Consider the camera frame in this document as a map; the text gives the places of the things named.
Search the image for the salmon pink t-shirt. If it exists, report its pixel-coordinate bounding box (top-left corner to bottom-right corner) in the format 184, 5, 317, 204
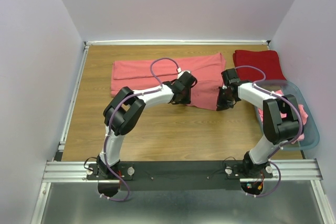
110, 52, 227, 111

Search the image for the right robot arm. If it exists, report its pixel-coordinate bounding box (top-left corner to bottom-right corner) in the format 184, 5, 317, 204
216, 68, 303, 178

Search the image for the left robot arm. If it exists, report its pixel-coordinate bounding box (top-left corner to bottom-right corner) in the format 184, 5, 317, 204
97, 71, 197, 179

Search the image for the folded red t-shirt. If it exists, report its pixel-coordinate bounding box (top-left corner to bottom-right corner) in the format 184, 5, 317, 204
233, 50, 286, 81

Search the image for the light pink t-shirt in basket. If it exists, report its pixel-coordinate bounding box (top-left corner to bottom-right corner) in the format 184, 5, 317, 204
255, 90, 309, 144

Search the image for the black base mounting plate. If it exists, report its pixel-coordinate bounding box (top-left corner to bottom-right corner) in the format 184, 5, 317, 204
85, 159, 273, 191

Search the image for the blue plastic basket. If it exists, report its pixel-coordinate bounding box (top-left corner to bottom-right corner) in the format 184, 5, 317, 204
257, 80, 320, 151

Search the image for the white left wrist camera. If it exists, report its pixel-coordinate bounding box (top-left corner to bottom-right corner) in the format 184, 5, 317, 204
177, 68, 184, 76

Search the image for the aluminium back rail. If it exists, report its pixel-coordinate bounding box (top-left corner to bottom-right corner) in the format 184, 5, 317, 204
85, 39, 269, 46

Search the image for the aluminium rail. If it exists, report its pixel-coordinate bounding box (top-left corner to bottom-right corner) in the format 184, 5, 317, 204
42, 159, 323, 183
85, 39, 269, 46

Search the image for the aluminium front rail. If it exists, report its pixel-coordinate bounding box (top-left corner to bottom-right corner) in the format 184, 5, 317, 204
42, 159, 323, 183

